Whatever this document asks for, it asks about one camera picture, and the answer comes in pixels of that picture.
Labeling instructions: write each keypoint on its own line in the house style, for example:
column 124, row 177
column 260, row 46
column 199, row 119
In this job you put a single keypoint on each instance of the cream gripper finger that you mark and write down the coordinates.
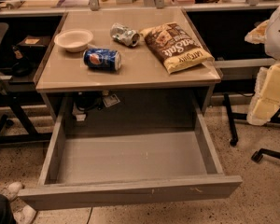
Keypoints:
column 266, row 100
column 258, row 34

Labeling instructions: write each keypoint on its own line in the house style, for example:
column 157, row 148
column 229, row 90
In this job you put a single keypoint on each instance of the blue pepsi can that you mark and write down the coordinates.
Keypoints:
column 102, row 59

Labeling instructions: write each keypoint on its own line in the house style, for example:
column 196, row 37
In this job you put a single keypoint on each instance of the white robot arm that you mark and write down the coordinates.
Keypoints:
column 272, row 43

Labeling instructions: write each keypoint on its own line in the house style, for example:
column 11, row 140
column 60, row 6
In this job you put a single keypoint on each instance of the grey drawer cabinet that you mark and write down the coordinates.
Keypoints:
column 65, row 72

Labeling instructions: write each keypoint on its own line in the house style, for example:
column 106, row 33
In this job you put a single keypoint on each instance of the crushed silver can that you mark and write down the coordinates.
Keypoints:
column 124, row 35

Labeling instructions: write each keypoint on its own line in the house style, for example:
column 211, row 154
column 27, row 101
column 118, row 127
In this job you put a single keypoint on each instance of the grey open top drawer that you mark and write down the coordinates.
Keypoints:
column 154, row 152

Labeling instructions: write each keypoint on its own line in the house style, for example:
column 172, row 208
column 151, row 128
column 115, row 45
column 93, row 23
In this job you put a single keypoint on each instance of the black office chair right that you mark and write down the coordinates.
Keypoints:
column 232, row 116

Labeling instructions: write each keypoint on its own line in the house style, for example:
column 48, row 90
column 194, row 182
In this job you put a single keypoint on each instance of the brown sea salt chip bag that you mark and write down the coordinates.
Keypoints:
column 174, row 47

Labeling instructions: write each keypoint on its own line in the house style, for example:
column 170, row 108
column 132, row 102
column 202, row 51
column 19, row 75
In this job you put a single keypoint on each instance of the white paper bowl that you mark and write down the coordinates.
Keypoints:
column 74, row 40

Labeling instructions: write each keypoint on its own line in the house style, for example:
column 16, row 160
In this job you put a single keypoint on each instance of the black box under desk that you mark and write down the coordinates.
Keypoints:
column 34, row 46

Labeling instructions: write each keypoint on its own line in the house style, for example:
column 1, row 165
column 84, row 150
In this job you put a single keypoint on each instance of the white sneaker lower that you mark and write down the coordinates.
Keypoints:
column 25, row 216

